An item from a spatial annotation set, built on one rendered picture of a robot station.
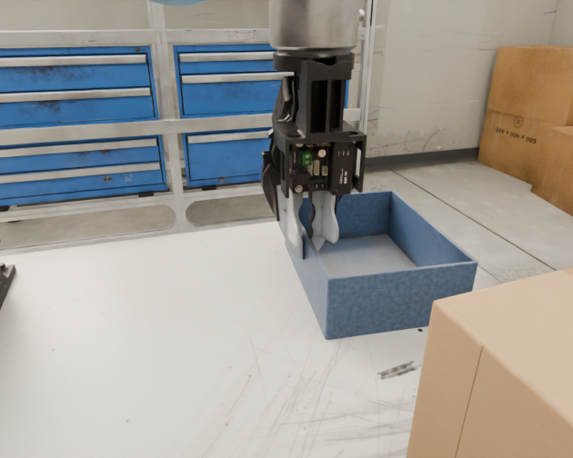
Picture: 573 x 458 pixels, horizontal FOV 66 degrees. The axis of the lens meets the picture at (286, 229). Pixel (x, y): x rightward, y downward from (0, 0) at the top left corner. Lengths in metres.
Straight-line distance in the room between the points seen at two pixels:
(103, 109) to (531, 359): 1.75
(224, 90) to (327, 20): 1.49
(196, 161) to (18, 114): 0.65
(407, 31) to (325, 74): 2.75
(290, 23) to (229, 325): 0.28
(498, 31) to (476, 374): 3.35
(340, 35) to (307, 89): 0.05
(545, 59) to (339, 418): 2.95
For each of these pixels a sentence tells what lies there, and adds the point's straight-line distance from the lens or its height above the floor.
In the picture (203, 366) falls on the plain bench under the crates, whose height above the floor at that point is 0.70.
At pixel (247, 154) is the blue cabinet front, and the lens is 1.93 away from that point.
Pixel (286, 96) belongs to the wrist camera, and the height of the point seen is 0.91.
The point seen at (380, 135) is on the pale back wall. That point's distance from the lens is 3.14.
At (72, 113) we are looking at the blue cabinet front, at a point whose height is 0.66.
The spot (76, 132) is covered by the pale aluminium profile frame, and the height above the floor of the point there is 0.59.
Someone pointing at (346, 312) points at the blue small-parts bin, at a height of 0.73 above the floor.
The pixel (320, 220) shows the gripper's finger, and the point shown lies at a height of 0.79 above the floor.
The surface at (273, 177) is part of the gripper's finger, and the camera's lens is 0.44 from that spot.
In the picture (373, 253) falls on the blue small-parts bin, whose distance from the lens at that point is 0.58.
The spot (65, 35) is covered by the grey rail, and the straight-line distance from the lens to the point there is 1.81.
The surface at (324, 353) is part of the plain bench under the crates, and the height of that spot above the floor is 0.70.
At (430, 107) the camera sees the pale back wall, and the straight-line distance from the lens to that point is 3.29.
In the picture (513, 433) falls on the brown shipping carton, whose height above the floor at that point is 0.83.
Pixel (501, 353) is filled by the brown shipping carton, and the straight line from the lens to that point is 0.20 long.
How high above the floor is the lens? 0.98
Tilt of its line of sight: 26 degrees down
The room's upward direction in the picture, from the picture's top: straight up
